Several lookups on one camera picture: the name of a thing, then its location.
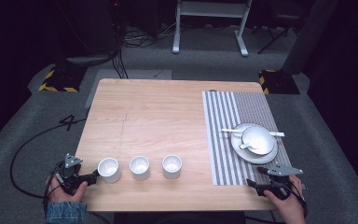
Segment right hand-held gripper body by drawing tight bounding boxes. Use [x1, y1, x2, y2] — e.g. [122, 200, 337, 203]
[256, 163, 304, 201]

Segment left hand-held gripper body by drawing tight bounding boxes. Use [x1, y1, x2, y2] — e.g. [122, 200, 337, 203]
[55, 153, 91, 196]

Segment white cup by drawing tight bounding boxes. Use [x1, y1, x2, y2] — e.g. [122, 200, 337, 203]
[97, 157, 122, 184]
[129, 155, 151, 181]
[161, 154, 183, 180]

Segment person's left hand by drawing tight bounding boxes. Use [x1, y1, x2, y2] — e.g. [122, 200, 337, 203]
[48, 175, 89, 203]

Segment person's right hand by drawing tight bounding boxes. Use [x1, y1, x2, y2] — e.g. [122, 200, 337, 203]
[263, 174, 308, 224]

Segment white plate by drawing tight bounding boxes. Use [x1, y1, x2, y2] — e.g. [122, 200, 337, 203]
[229, 122, 280, 165]

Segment white spoon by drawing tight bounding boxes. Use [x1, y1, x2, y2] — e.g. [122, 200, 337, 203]
[239, 142, 264, 156]

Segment white bowl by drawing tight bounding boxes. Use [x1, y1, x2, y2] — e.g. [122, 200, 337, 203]
[241, 125, 277, 156]

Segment white chopsticks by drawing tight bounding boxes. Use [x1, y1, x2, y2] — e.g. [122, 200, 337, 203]
[221, 128, 285, 138]

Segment grey striped placemat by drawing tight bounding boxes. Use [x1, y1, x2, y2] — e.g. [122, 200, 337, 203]
[201, 91, 293, 187]

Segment black yellow-striped base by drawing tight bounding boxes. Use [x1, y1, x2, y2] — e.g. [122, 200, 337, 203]
[38, 65, 88, 93]
[258, 68, 301, 95]

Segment black tripod stand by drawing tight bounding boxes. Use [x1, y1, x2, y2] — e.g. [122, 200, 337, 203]
[251, 18, 301, 55]

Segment grey column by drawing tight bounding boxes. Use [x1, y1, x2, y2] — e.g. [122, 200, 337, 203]
[281, 0, 340, 76]

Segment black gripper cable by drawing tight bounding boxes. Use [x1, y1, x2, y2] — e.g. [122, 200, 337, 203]
[287, 181, 310, 218]

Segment black floor cable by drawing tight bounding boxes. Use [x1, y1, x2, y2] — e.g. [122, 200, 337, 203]
[9, 117, 90, 200]

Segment bundle of black cables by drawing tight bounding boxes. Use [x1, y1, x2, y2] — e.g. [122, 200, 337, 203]
[108, 0, 181, 80]

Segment white metal stand frame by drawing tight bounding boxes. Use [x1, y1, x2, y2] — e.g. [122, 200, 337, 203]
[172, 0, 254, 58]

